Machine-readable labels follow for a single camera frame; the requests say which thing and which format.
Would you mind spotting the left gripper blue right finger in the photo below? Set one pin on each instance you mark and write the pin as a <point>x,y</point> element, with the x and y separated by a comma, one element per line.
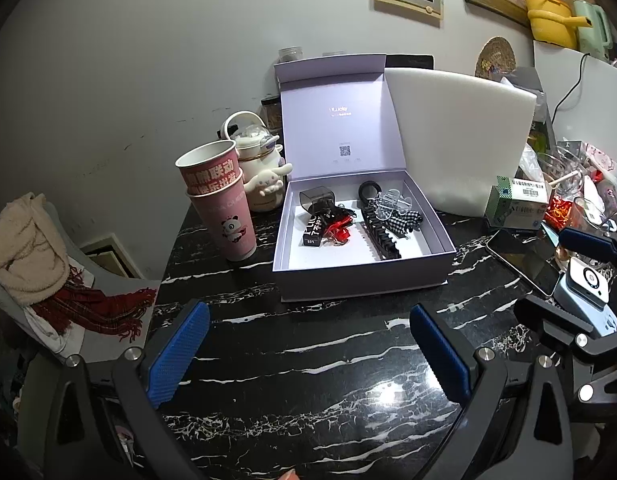
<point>448,353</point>

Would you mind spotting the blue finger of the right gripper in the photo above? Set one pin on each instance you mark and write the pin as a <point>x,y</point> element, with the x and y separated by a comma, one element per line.
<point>587,244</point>

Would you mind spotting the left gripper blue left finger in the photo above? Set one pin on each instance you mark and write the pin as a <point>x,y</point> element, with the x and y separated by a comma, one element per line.
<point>170,351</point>

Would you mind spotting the red propeller fan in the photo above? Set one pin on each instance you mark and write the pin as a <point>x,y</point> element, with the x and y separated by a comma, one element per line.
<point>338,232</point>

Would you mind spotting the clear plastic hair clip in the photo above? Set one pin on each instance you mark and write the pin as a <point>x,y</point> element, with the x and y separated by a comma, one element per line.
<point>391,203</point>

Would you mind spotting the black lip gloss box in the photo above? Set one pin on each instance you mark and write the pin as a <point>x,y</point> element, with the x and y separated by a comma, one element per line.
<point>315,229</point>

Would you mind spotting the black tape roll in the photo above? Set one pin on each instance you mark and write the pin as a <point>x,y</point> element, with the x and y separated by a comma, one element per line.
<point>369,190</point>

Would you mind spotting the smoky transparent square box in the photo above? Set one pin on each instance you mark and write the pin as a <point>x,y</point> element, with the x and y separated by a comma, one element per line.
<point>313,195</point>

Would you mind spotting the black white gingham scrunchie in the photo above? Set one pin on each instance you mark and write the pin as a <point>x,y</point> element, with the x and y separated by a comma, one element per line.
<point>403,223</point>

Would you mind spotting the black smartphone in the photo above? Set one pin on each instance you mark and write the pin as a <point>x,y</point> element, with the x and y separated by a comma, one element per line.
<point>524,258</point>

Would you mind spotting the white mini printer device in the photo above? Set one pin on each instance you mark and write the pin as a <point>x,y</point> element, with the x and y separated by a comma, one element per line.
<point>584,292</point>

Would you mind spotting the green white medicine box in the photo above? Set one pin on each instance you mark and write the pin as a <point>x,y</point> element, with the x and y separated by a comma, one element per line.
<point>516,204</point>

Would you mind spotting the clear glass mug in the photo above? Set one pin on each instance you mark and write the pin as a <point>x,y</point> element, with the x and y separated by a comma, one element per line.
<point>564,177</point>

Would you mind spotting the red fringed cloth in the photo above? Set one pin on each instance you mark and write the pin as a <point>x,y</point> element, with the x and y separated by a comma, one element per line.
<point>75,303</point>

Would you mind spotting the white refrigerator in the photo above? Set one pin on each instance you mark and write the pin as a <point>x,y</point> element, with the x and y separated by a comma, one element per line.
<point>581,94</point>

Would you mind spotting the white foam board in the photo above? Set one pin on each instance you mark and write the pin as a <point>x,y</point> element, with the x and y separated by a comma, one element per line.
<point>459,133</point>

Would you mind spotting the lower pink panda cup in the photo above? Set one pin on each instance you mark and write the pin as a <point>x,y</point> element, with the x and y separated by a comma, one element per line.
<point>227,216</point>

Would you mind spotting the open lavender gift box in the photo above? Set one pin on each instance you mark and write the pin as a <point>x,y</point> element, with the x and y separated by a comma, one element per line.
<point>340,130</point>

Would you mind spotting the beige scarf on chair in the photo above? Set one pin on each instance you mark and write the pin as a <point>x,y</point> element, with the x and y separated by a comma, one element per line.
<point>34,262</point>

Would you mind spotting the upper pink paper cup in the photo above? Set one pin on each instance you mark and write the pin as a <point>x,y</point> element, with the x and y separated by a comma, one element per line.
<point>210,167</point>

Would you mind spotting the green kettle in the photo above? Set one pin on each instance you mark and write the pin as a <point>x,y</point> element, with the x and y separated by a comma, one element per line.
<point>596,40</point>

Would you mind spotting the yellow pot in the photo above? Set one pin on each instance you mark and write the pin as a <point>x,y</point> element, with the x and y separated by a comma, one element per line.
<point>552,22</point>

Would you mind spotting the white Cinnamoroll water bottle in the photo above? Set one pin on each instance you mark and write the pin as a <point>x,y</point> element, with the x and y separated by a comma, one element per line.
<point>264,169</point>

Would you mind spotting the glass jar behind box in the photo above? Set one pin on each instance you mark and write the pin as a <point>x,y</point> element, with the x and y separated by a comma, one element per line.
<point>271,113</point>

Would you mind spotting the woven round wall plate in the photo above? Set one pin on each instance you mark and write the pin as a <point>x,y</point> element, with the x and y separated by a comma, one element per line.
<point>496,59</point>

